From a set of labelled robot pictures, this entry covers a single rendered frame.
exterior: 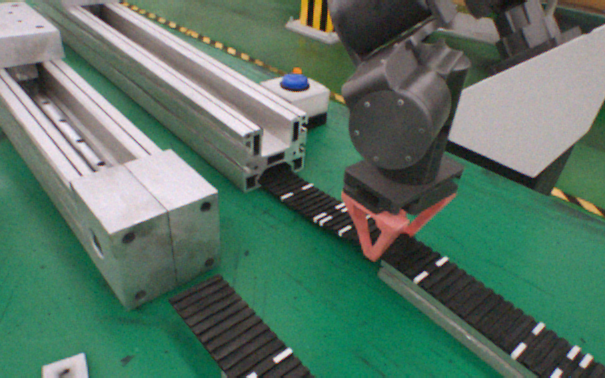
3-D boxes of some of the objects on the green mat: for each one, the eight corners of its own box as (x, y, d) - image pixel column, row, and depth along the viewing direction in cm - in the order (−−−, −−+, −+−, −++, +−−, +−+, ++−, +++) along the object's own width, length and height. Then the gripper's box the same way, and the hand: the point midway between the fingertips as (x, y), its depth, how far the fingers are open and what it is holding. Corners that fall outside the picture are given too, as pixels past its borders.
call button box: (326, 124, 75) (331, 87, 71) (280, 140, 69) (282, 101, 65) (295, 105, 79) (297, 70, 75) (249, 119, 74) (249, 82, 70)
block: (240, 255, 49) (240, 182, 43) (127, 312, 42) (109, 233, 36) (197, 212, 54) (191, 142, 48) (89, 256, 47) (68, 180, 41)
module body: (303, 169, 63) (308, 113, 58) (243, 193, 58) (243, 134, 53) (83, 15, 109) (75, -24, 104) (37, 21, 104) (26, -21, 99)
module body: (178, 220, 53) (171, 157, 48) (89, 256, 47) (70, 189, 42) (-9, 26, 99) (-23, -18, 94) (-66, 32, 93) (-84, -13, 88)
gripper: (413, 146, 34) (378, 288, 43) (487, 113, 40) (441, 245, 49) (349, 111, 38) (329, 248, 47) (424, 86, 44) (393, 213, 53)
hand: (387, 241), depth 48 cm, fingers closed on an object, 5 cm apart
